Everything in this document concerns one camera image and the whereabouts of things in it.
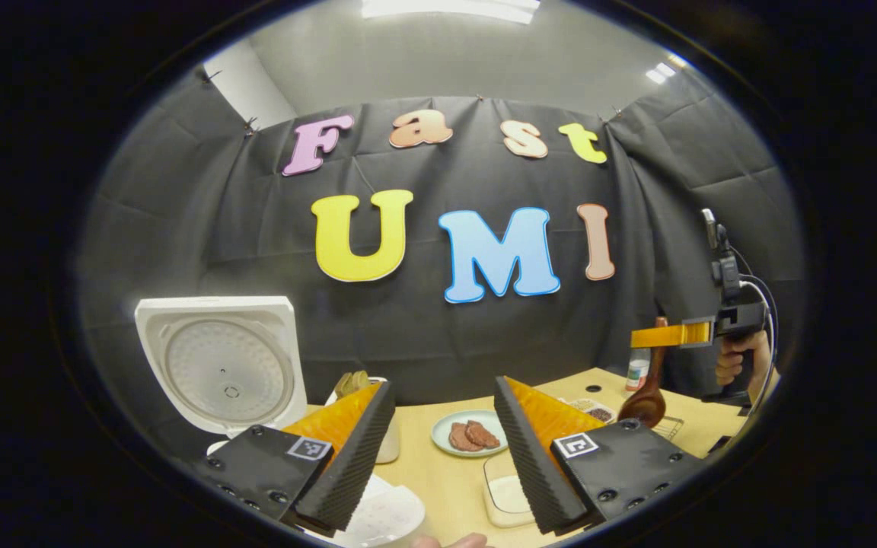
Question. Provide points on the brown wooden spoon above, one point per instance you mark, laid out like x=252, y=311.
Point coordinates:
x=644, y=407

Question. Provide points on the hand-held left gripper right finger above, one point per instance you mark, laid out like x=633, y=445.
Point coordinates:
x=534, y=472

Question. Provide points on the brown meat slice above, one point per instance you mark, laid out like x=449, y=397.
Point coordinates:
x=460, y=438
x=486, y=435

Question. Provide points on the white rice cooker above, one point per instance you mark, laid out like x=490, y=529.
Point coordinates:
x=225, y=365

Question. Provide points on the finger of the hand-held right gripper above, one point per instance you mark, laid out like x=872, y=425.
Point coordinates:
x=674, y=335

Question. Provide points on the clear square chopstick holder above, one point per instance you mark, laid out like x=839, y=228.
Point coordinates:
x=671, y=428

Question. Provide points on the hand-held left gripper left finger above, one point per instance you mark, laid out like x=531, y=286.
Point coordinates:
x=355, y=472

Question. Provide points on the pale green plate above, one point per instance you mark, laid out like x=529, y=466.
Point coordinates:
x=439, y=434

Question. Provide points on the clear box of rice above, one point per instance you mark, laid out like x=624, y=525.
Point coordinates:
x=507, y=498

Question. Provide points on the white divided bean dish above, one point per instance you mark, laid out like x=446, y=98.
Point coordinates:
x=598, y=413

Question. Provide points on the white toaster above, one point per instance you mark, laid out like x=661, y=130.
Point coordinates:
x=387, y=449

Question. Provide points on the clear plastic water bottle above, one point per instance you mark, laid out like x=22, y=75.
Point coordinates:
x=638, y=373

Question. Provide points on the small ceiling light panel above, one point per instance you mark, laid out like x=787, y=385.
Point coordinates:
x=663, y=70

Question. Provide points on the large ceiling light panel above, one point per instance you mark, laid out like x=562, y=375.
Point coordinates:
x=446, y=9

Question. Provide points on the black backdrop cloth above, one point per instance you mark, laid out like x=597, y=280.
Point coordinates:
x=446, y=342

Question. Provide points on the brown bread slice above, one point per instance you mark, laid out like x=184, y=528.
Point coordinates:
x=351, y=384

